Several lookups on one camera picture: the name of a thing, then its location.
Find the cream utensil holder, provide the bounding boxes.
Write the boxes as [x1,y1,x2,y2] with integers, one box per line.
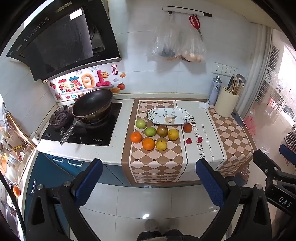
[214,86,240,118]

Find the white wall hook rail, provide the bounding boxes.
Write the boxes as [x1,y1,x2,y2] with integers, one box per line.
[162,6,213,18]

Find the silver spray can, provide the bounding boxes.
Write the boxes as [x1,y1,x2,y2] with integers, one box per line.
[208,76,223,106]

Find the brown pear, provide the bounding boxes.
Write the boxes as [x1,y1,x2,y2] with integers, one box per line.
[156,125,168,138]

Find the clear plastic bag with eggs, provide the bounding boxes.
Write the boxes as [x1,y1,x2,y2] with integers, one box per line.
[179,28,207,63]

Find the black range hood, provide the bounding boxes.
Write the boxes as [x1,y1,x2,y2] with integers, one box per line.
[6,0,122,81]

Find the floral ceramic plate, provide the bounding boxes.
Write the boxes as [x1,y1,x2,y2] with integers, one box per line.
[147,108,192,126]

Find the blue grey flat tool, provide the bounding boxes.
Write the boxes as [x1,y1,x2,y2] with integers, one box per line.
[231,111,244,127]

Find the white cup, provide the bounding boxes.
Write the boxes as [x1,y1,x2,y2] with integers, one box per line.
[29,132,41,146]

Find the bundle of wooden chopsticks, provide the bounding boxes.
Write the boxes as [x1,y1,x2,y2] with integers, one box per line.
[231,75,245,95]

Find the blue kitchen cabinet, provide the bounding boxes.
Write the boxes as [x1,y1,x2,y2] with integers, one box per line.
[24,152,130,232]

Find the person's dark trousers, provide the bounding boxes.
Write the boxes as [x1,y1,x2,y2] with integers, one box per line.
[136,229,185,241]

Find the metal stove burner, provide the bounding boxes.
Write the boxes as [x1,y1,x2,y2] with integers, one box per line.
[49,105,74,127]

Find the dark metal wok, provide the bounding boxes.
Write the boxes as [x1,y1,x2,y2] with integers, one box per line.
[60,89,114,146]

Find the yellow citrus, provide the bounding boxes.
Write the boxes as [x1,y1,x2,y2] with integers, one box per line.
[168,128,180,141]
[155,139,168,151]

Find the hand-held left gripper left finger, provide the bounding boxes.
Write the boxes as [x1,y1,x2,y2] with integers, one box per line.
[24,158,104,241]

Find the black glass gas stove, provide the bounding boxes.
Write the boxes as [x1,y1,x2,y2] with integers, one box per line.
[41,102,123,146]

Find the red handled scissors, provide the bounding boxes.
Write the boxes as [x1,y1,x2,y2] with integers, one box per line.
[189,14,204,41]

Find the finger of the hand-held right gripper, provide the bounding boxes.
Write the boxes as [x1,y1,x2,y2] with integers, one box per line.
[279,144,296,163]
[253,150,282,183]

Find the colourful wall decal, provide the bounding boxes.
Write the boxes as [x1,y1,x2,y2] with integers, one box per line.
[48,66,126,101]

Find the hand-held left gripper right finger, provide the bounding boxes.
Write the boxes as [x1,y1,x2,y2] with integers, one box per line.
[195,159,272,241]

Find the checkered printed counter mat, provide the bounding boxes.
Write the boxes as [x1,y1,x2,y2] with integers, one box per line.
[121,97,257,187]

